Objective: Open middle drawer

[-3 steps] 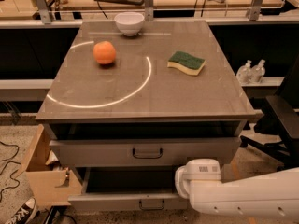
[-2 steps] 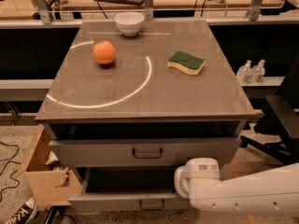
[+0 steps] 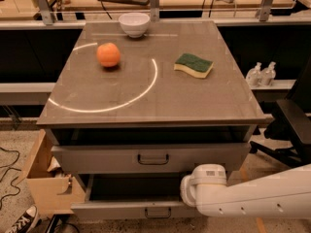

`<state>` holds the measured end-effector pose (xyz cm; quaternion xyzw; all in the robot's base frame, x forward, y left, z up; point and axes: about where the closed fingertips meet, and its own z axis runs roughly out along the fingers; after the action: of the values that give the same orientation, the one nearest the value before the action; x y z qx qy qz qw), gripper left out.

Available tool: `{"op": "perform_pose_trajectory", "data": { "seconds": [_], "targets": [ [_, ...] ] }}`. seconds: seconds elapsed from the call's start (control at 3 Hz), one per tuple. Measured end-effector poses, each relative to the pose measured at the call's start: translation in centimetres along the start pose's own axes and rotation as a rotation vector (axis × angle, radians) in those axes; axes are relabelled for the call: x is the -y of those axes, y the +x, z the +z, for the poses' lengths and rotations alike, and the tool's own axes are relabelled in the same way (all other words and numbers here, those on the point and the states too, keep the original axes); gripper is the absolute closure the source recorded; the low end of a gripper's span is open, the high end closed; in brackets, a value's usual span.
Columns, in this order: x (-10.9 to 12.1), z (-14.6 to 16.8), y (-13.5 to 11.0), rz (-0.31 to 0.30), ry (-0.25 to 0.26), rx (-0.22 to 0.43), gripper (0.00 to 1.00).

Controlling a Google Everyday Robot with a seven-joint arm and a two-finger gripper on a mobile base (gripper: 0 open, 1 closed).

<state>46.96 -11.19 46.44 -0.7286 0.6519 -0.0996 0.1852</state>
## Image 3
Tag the green yellow sponge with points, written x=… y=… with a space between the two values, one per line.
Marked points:
x=193 y=65

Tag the grey drawer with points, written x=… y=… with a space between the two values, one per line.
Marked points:
x=133 y=196
x=130 y=159

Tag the right clear plastic bottle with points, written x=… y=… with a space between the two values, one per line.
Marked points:
x=268 y=74

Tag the grey drawer cabinet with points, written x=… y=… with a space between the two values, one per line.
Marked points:
x=143 y=100

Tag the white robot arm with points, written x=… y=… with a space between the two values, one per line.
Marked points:
x=285 y=194

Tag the grey top drawer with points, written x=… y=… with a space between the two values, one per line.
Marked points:
x=130 y=159

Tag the white bowl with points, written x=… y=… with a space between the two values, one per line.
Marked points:
x=134 y=25

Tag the black office chair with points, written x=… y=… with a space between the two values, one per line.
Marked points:
x=291 y=123

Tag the cardboard box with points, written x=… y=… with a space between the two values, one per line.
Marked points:
x=52 y=195

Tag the orange fruit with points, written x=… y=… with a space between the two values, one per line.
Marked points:
x=108 y=55

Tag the black white sneaker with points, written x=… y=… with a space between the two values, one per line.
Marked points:
x=27 y=221

